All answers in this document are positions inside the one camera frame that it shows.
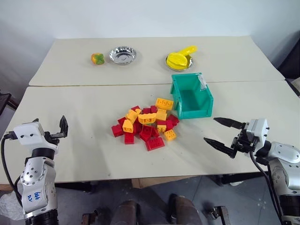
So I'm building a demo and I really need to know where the empty steel bowl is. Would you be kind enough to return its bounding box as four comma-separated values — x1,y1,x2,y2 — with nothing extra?
108,45,137,65

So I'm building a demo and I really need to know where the yellow toy banana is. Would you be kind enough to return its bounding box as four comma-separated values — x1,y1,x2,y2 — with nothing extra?
179,45,198,57

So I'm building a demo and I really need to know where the brown cardboard box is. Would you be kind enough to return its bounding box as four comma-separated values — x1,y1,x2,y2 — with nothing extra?
130,175,200,188

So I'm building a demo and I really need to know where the orange toy persimmon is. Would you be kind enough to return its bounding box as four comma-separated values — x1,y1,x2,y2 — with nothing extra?
90,52,105,66

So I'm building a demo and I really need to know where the dark rounded shape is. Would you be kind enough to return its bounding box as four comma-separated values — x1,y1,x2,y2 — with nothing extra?
114,199,142,225
168,193,200,225

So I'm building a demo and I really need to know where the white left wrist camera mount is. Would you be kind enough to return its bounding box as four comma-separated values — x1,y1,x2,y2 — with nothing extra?
13,121,59,153

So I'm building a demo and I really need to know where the yellow rounded toy brick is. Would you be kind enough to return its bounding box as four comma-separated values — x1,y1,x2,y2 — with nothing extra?
137,112,158,124

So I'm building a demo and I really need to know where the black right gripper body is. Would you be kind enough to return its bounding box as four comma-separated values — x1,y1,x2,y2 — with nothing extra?
230,121,258,158

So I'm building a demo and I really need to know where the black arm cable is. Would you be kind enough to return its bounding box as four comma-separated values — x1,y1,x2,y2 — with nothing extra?
0,131,24,208
249,151,289,225

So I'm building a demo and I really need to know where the metal clamp on floor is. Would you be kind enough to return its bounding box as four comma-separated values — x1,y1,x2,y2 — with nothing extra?
205,204,230,225

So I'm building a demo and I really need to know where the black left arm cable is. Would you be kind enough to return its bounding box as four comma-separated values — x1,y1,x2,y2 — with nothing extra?
0,131,24,208

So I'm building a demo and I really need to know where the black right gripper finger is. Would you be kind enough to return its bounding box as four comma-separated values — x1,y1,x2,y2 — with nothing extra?
203,137,237,160
213,117,245,129

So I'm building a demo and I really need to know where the black table frame bar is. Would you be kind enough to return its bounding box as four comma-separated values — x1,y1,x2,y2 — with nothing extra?
208,172,268,186

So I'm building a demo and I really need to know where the yellow toy in silver bowl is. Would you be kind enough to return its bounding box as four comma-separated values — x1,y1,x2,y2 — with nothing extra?
165,54,194,71

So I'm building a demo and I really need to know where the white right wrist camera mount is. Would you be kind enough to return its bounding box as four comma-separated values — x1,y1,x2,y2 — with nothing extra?
247,118,270,151

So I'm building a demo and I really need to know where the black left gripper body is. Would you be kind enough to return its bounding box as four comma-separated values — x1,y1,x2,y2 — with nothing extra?
43,130,69,147

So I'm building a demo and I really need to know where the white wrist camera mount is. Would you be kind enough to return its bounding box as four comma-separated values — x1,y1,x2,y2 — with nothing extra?
247,118,270,151
13,121,59,153

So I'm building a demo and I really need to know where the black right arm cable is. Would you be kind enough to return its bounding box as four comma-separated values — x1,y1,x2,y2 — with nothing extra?
249,151,289,225

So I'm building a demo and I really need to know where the dark stand beside table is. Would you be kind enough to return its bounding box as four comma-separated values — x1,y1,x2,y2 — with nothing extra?
0,92,19,111

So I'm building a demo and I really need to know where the green plastic bin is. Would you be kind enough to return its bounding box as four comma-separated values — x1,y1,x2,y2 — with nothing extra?
170,72,215,120

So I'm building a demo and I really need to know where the white plastic bag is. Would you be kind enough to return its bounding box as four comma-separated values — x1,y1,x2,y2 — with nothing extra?
0,190,24,221

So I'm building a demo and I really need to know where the yellow toy starfruit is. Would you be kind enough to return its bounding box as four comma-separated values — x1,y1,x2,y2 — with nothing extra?
166,52,189,69

